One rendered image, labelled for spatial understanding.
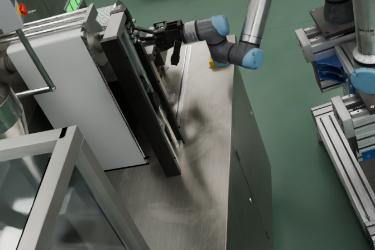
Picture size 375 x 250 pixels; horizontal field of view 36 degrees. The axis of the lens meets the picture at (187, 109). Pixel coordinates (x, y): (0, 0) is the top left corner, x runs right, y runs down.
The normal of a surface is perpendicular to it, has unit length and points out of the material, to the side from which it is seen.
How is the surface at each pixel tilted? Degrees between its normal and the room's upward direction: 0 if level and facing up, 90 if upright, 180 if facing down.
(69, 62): 90
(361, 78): 98
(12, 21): 90
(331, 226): 0
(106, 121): 90
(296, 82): 0
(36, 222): 0
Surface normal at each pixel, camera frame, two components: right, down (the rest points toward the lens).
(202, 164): -0.31, -0.73
